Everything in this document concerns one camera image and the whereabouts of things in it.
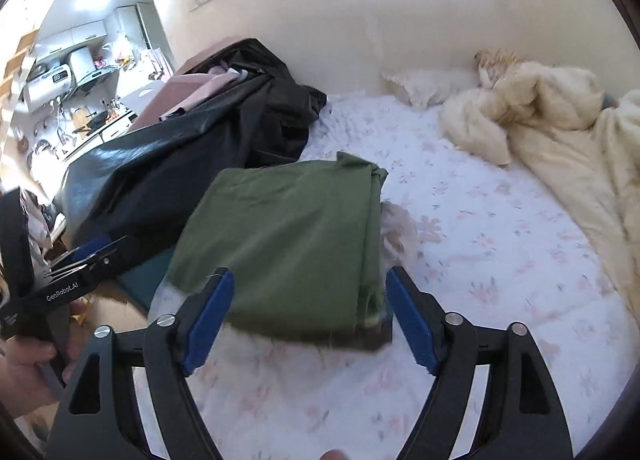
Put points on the white water heater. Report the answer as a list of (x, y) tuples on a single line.
[(55, 75)]

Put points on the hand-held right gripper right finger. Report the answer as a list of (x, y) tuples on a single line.
[(412, 325)]

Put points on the kitchen counter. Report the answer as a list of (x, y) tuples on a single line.
[(107, 127)]

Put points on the person's left hand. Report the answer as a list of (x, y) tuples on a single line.
[(20, 375)]

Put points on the cream fluffy blanket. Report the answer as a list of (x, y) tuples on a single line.
[(550, 105)]

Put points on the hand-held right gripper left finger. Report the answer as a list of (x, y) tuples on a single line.
[(207, 325)]

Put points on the white floral bed sheet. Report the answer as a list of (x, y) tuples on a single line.
[(475, 265)]

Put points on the black leather jacket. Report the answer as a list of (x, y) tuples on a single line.
[(200, 150)]

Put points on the glass range hood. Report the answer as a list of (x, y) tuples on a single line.
[(95, 77)]

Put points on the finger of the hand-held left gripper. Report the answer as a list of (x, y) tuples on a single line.
[(100, 247)]

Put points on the tan plush toy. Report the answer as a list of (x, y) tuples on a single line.
[(495, 62)]

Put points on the green pants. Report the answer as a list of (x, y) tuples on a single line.
[(280, 240)]

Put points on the teal fabric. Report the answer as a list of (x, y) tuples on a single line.
[(142, 285)]

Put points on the white fluffy pillow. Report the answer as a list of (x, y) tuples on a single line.
[(430, 85)]

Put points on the dusty pink cloth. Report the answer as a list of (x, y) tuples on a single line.
[(180, 90)]

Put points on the white kitchen cabinets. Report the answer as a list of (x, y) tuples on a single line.
[(90, 30)]

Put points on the light pink cloth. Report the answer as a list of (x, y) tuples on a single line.
[(210, 90)]

